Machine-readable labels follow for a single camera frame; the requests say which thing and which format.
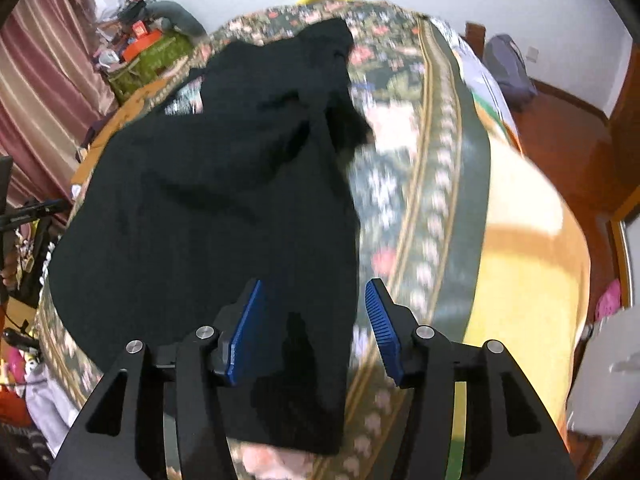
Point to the wall socket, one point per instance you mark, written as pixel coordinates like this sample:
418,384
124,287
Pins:
533,55

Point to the wooden lap table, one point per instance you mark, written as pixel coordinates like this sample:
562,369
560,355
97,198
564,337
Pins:
130,105

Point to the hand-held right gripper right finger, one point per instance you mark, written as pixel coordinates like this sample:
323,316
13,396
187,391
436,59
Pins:
382,335

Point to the wooden door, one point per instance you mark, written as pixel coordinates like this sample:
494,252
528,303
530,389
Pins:
625,135

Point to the yellow blanket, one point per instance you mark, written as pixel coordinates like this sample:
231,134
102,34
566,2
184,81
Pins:
530,260

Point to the wooden bed frame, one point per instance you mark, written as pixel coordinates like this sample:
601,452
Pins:
475,35

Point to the white printed bed sheet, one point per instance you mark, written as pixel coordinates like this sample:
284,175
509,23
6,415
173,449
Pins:
480,80

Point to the orange box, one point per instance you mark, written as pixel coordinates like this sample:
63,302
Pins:
142,45

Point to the black garment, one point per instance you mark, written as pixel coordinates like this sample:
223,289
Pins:
200,185

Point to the floral blanket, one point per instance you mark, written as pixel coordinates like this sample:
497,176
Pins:
395,110

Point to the grey bag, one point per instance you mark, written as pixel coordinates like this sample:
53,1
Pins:
507,70

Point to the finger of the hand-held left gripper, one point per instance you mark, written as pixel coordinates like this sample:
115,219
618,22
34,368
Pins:
35,212

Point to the pile of clothes and clutter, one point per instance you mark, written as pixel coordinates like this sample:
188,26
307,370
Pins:
117,20

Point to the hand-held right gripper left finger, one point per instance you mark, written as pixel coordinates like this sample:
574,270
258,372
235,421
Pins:
245,335

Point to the pink striped curtain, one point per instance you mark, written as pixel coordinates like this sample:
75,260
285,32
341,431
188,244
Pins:
40,60

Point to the green storage bag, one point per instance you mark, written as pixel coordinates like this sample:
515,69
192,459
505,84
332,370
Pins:
150,62

